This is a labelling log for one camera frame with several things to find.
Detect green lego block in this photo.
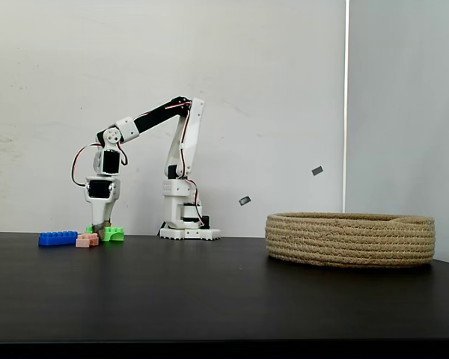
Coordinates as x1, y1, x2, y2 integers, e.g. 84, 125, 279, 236
85, 225, 126, 244

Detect pink lego block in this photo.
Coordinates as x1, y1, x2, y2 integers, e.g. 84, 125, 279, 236
75, 233, 100, 249

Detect blue lego block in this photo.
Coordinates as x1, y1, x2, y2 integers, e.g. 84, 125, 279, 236
37, 230, 79, 248

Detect red black white servo cable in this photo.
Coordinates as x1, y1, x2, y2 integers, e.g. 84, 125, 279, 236
71, 143, 103, 188

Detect red black base cable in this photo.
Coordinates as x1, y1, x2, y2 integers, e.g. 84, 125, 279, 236
186, 179, 206, 227

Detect woven rope basket tray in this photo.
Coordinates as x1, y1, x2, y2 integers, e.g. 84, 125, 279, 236
265, 212, 436, 269

